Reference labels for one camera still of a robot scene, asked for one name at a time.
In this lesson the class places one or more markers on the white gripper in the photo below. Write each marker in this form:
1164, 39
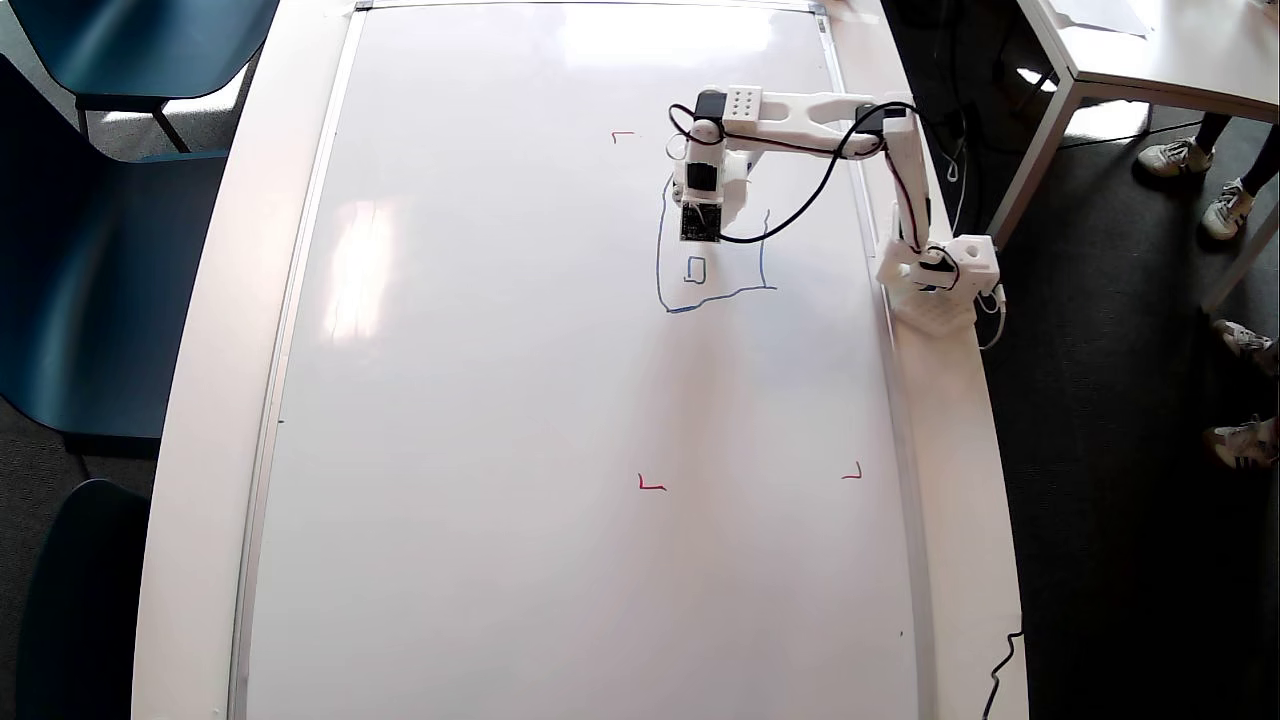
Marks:
680, 192

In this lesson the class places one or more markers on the dark blue round chair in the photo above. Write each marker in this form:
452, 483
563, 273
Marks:
85, 610

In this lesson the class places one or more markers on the large white whiteboard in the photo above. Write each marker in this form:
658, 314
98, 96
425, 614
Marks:
500, 400

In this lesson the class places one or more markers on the white side table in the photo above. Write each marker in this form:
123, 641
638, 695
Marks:
1200, 60

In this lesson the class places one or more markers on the black trouser leg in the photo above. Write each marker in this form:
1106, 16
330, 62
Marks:
1213, 132
1265, 160

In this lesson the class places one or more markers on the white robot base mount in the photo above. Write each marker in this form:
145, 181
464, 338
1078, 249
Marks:
940, 315

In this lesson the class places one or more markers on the large blue chair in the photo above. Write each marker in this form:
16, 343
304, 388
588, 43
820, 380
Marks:
90, 280

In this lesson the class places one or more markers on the blue chair with metal legs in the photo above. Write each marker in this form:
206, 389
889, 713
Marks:
140, 45

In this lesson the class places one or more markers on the white sneaker with black stripes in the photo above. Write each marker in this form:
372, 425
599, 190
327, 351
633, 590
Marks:
1245, 445

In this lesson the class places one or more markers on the black wrist camera board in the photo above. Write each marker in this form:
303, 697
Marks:
701, 223

